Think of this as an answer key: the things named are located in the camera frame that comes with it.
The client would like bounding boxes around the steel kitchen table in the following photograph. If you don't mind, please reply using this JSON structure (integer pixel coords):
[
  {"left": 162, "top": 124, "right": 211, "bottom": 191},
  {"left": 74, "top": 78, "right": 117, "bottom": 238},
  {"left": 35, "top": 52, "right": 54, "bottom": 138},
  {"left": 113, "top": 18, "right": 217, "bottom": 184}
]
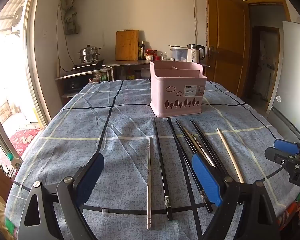
[{"left": 102, "top": 59, "right": 210, "bottom": 80}]

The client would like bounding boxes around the wooden stove stand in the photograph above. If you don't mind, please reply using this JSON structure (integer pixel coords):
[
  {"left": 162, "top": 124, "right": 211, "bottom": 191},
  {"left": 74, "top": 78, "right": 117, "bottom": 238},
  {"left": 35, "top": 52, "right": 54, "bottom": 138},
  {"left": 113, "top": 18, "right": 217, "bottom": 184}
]
[{"left": 55, "top": 65, "right": 114, "bottom": 98}]

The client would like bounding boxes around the red patterned rug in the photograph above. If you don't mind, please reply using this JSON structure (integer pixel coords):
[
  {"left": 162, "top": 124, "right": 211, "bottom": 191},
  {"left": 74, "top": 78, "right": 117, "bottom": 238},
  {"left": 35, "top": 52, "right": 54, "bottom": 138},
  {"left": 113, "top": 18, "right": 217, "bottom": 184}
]
[{"left": 0, "top": 127, "right": 43, "bottom": 170}]

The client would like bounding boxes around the green handled tool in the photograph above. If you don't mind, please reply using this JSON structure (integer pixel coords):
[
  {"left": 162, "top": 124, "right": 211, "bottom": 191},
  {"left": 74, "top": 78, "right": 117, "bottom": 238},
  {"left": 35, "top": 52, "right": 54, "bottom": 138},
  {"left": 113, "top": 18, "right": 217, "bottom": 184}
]
[{"left": 6, "top": 151, "right": 23, "bottom": 178}]

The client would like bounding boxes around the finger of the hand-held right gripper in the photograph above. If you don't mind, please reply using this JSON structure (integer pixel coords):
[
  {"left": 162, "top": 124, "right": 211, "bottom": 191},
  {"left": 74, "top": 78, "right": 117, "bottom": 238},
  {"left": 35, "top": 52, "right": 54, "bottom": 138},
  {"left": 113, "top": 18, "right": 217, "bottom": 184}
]
[
  {"left": 264, "top": 148, "right": 300, "bottom": 167},
  {"left": 274, "top": 139, "right": 300, "bottom": 156}
]

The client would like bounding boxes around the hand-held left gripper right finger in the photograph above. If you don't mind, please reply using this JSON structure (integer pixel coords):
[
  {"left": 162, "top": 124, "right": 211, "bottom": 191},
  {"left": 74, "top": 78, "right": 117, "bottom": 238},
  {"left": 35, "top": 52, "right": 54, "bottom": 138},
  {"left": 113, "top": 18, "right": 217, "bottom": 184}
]
[{"left": 191, "top": 154, "right": 282, "bottom": 240}]

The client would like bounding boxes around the brown wooden chopstick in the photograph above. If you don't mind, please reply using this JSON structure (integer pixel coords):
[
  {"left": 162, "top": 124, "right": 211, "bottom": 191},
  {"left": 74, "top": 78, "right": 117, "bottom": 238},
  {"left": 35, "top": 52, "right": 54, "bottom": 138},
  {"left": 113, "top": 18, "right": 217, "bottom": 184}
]
[
  {"left": 184, "top": 127, "right": 212, "bottom": 166},
  {"left": 191, "top": 134, "right": 217, "bottom": 169}
]

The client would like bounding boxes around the pink utensil basket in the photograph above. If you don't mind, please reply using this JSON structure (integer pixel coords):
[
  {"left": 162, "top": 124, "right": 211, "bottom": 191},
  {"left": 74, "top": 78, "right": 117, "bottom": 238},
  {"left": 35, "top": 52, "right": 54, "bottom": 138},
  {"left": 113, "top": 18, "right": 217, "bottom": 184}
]
[{"left": 149, "top": 60, "right": 208, "bottom": 118}]

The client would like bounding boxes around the blue plaid tablecloth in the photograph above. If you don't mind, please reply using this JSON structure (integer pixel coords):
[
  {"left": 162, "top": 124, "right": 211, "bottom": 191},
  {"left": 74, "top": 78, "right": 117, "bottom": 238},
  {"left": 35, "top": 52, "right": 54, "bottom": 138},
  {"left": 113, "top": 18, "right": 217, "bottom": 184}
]
[{"left": 5, "top": 79, "right": 300, "bottom": 240}]

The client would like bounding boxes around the colourful printed cloth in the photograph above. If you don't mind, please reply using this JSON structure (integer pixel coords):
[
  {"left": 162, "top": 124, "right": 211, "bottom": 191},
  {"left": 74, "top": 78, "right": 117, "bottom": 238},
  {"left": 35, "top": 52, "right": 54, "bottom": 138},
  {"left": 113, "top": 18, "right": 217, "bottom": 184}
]
[{"left": 277, "top": 189, "right": 300, "bottom": 233}]

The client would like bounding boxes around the white sliding door frame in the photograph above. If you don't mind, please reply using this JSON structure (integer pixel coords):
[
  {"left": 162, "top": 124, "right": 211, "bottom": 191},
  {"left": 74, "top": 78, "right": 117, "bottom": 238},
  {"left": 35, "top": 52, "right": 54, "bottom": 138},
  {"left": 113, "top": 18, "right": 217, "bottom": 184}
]
[{"left": 24, "top": 0, "right": 53, "bottom": 130}]

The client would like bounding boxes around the white electric kettle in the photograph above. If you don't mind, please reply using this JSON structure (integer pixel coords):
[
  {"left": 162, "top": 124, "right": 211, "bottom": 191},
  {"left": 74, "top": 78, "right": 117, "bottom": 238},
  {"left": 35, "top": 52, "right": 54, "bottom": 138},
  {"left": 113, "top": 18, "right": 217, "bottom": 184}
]
[{"left": 187, "top": 44, "right": 206, "bottom": 63}]

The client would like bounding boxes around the air conditioner outdoor unit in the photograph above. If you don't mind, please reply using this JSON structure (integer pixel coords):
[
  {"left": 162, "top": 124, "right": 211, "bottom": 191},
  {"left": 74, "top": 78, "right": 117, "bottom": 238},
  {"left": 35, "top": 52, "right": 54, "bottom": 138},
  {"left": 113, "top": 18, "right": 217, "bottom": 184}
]
[{"left": 11, "top": 0, "right": 28, "bottom": 34}]

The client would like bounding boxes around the gas stove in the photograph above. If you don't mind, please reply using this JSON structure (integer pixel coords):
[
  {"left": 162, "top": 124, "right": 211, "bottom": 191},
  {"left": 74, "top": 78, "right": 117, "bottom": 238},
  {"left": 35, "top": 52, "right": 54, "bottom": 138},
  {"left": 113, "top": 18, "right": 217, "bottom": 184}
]
[{"left": 72, "top": 59, "right": 105, "bottom": 71}]

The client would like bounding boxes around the wooden door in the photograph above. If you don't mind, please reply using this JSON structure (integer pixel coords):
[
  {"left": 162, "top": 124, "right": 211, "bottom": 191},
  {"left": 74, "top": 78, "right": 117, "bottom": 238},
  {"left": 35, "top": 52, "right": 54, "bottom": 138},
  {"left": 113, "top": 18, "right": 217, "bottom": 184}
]
[{"left": 205, "top": 0, "right": 250, "bottom": 98}]

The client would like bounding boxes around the light wooden chopstick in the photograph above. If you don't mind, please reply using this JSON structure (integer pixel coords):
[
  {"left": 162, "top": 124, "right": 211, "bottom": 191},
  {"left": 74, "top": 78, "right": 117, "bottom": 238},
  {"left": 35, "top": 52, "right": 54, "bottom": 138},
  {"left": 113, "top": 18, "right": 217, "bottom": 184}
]
[{"left": 216, "top": 127, "right": 245, "bottom": 184}]

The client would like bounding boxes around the bamboo cutting board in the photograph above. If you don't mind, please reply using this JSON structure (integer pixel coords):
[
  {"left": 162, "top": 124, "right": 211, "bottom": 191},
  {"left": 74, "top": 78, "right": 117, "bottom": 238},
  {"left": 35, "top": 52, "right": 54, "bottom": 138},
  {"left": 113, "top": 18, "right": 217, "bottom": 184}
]
[{"left": 115, "top": 30, "right": 140, "bottom": 61}]

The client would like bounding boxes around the steel steamer pot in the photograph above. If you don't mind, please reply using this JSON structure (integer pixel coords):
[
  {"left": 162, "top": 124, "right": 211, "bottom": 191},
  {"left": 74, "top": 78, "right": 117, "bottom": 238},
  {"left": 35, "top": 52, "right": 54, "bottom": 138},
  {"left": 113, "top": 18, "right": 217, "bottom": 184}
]
[{"left": 77, "top": 44, "right": 102, "bottom": 63}]

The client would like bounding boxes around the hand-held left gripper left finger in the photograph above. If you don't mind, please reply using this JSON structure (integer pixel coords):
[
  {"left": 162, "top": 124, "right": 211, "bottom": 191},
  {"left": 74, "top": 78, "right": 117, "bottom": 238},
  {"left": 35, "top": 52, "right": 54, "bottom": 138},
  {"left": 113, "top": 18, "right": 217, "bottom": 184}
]
[{"left": 16, "top": 152, "right": 105, "bottom": 240}]

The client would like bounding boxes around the silver refrigerator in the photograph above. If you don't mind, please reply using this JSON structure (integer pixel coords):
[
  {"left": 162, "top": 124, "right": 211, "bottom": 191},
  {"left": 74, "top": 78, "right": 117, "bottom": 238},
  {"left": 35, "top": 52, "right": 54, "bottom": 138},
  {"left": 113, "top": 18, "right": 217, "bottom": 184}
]
[{"left": 266, "top": 21, "right": 300, "bottom": 143}]

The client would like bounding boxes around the metal door handle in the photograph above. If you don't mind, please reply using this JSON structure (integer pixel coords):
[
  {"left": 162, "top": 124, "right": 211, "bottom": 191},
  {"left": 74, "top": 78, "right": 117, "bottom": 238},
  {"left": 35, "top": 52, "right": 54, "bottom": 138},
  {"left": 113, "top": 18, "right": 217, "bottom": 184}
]
[{"left": 207, "top": 45, "right": 219, "bottom": 60}]

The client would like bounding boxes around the hanging grey cloth bundle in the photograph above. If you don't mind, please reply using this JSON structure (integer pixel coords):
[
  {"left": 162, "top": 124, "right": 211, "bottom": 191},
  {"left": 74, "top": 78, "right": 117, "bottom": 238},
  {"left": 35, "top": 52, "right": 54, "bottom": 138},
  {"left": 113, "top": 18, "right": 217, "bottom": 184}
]
[{"left": 61, "top": 0, "right": 80, "bottom": 35}]

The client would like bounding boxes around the black chopstick with silver band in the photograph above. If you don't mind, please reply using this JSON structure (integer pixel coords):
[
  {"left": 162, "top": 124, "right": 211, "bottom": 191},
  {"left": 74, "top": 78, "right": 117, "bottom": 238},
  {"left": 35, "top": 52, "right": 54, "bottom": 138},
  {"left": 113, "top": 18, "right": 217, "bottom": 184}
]
[
  {"left": 175, "top": 120, "right": 213, "bottom": 213},
  {"left": 152, "top": 118, "right": 173, "bottom": 222}
]

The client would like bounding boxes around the clear plastic container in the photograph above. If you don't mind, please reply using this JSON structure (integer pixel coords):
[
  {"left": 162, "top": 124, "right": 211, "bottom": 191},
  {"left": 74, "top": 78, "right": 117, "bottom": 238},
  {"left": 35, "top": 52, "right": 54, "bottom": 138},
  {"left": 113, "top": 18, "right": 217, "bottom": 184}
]
[{"left": 169, "top": 46, "right": 189, "bottom": 62}]

